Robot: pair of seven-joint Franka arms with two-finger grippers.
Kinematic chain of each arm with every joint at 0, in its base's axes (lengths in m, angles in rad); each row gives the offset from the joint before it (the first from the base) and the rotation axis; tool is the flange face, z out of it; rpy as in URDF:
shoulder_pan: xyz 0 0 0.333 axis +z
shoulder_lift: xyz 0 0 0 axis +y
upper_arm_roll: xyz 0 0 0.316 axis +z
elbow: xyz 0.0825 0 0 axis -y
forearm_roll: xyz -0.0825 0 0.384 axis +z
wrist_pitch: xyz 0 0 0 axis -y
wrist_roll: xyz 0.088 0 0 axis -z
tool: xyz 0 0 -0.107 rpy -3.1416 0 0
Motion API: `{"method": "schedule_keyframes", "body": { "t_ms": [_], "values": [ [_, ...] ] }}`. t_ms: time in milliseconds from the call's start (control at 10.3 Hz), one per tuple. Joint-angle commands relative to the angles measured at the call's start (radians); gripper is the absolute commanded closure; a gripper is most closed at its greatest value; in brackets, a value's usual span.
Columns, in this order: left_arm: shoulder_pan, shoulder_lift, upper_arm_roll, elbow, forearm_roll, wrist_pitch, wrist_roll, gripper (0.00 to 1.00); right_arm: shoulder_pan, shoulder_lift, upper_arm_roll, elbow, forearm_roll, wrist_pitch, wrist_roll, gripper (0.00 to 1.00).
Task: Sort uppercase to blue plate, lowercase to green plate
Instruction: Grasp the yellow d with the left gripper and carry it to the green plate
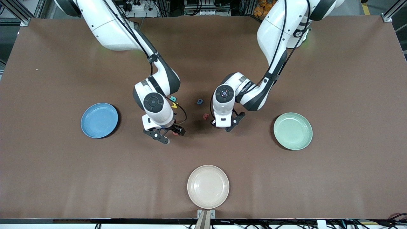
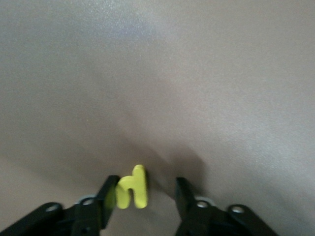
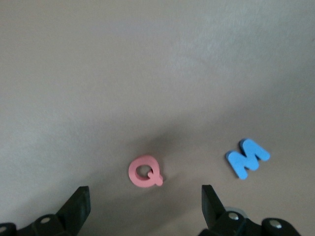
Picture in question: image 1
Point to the red foam letter w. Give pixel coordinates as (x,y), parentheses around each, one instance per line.
(205,116)

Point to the teal foam letter R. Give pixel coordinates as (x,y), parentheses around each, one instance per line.
(173,98)

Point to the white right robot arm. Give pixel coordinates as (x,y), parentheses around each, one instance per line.
(108,28)

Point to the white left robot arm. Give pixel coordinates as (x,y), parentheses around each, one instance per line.
(279,22)

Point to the blue plate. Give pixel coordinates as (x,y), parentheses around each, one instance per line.
(99,120)

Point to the green plate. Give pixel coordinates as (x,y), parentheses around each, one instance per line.
(293,131)

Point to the cream plate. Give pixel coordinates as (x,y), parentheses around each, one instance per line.
(208,187)

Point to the brown table cover sheet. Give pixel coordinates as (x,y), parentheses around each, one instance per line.
(63,175)

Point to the orange snack bags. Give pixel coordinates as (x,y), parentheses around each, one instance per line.
(259,9)

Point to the white power strip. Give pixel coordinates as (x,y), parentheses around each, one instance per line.
(149,12)

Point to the grey equipment box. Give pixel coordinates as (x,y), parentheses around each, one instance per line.
(206,8)

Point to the metal mount bracket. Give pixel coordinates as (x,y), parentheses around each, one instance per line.
(200,212)

